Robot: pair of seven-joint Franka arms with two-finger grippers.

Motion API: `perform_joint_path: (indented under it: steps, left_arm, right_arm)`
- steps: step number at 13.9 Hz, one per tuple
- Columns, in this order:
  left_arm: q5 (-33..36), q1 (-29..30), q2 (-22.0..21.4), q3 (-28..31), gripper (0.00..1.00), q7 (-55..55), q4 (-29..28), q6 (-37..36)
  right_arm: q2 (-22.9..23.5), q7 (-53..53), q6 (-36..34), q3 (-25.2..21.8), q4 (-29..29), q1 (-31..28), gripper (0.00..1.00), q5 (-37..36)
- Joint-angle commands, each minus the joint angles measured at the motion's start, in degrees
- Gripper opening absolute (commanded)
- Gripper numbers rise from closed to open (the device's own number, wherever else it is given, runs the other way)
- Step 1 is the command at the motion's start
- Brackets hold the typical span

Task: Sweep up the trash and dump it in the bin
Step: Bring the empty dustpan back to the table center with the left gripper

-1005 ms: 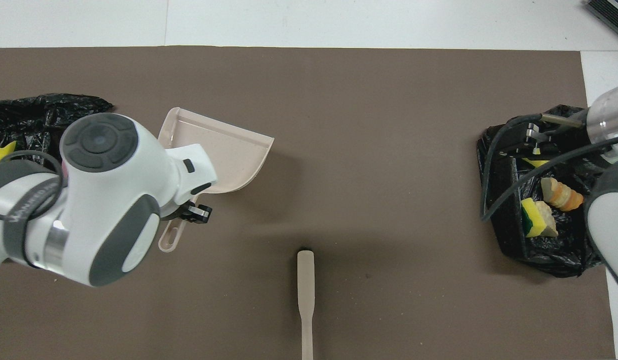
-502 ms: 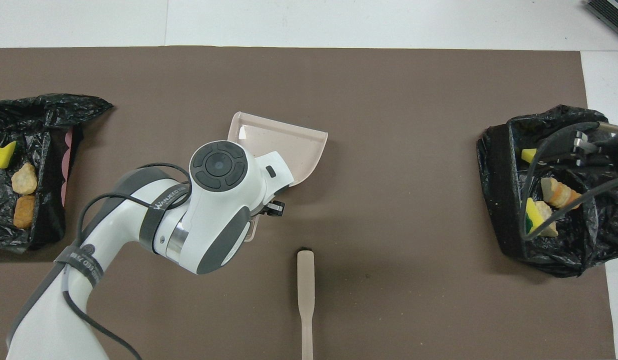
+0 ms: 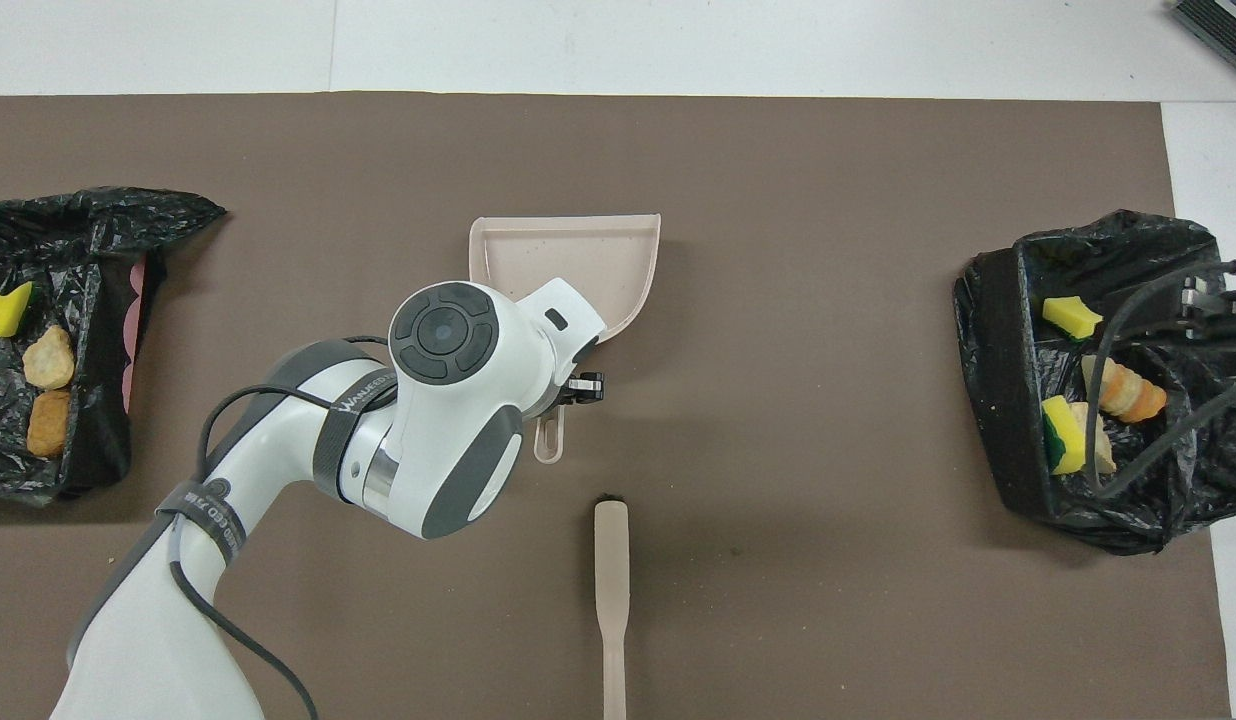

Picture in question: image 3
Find brown table mat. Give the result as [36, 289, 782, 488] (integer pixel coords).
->
[0, 92, 1232, 720]

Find black bag-lined trash bin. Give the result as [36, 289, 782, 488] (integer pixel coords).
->
[953, 209, 1236, 556]

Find dark ribbed panel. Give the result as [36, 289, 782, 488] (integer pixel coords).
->
[1171, 0, 1236, 86]

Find beige plastic dustpan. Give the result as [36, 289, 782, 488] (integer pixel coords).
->
[468, 213, 663, 465]

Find small yellow sponge piece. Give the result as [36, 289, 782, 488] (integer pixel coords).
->
[1041, 296, 1106, 343]
[1041, 395, 1089, 476]

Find pink bin with black bag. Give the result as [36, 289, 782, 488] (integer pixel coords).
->
[0, 186, 228, 506]

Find pale bread chunk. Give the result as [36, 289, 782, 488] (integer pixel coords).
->
[1070, 402, 1119, 474]
[22, 325, 76, 391]

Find striped orange bread piece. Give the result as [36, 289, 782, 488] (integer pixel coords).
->
[1081, 354, 1169, 424]

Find large notched yellow sponge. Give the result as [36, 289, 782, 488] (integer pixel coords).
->
[0, 282, 35, 339]

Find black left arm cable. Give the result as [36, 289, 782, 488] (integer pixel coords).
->
[168, 335, 404, 720]

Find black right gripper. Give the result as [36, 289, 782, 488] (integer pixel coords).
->
[1181, 278, 1236, 336]

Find beige hand brush black bristles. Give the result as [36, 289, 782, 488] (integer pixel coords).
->
[593, 494, 631, 720]

